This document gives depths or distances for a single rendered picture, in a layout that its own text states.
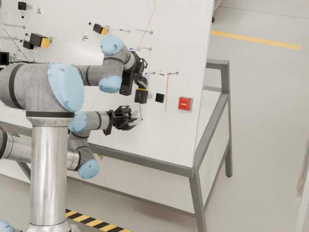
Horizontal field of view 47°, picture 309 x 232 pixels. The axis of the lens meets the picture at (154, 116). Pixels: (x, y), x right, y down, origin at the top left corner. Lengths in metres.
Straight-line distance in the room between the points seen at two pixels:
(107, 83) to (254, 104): 2.06
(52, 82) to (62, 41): 1.04
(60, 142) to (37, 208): 0.17
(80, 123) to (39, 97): 0.49
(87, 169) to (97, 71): 0.35
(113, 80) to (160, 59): 0.41
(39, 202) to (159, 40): 0.94
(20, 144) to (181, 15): 0.84
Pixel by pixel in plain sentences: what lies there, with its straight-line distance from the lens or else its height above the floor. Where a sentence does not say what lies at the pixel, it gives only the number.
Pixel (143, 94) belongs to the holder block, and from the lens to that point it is 1.52.
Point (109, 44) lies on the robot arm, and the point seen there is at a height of 1.50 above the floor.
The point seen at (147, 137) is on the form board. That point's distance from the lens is 1.64.
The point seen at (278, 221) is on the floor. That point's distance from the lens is 2.45.
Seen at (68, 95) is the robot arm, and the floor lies 1.64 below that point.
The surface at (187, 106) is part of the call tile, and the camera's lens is 1.50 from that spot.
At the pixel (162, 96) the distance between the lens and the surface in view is 1.57.
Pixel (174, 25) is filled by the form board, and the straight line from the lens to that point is 1.56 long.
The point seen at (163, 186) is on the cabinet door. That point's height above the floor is 0.60.
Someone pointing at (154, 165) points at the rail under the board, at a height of 0.83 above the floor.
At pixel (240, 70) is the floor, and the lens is 3.48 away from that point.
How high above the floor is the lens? 2.13
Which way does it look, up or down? 43 degrees down
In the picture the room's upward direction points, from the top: 13 degrees counter-clockwise
